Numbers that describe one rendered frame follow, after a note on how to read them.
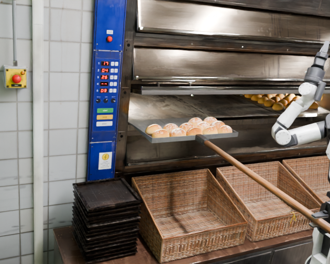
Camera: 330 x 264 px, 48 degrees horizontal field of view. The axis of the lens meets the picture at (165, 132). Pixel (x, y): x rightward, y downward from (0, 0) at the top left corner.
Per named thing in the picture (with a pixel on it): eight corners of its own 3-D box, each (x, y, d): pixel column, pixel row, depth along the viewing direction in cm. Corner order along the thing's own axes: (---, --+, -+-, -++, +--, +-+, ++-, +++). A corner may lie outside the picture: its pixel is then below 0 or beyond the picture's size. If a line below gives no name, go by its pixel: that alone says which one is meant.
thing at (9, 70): (3, 85, 180) (3, 64, 176) (25, 85, 184) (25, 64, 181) (4, 89, 173) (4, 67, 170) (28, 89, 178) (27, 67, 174)
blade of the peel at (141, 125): (237, 136, 217) (238, 132, 216) (151, 143, 193) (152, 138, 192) (205, 117, 247) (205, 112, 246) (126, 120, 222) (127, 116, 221)
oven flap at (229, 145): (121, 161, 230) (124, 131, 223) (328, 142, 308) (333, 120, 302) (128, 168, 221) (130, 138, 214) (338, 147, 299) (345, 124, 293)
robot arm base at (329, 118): (319, 136, 204) (340, 129, 202) (330, 152, 194) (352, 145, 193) (318, 116, 194) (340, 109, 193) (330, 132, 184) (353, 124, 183)
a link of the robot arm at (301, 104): (310, 87, 197) (294, 107, 200) (306, 81, 190) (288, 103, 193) (320, 94, 194) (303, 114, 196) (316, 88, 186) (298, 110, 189)
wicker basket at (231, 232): (126, 215, 235) (129, 176, 226) (202, 203, 261) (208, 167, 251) (158, 265, 195) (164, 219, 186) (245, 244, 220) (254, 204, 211)
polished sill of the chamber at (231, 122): (123, 127, 222) (124, 121, 221) (335, 117, 301) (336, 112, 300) (127, 131, 217) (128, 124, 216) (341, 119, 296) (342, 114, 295)
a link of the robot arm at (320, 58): (328, 61, 197) (320, 83, 197) (309, 56, 199) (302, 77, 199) (333, 54, 184) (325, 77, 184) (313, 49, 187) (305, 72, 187)
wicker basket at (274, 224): (208, 202, 262) (214, 166, 253) (271, 193, 287) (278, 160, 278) (251, 243, 222) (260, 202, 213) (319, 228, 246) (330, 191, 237)
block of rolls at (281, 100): (229, 90, 333) (230, 85, 331) (271, 90, 354) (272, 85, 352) (276, 111, 282) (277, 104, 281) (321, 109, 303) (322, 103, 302)
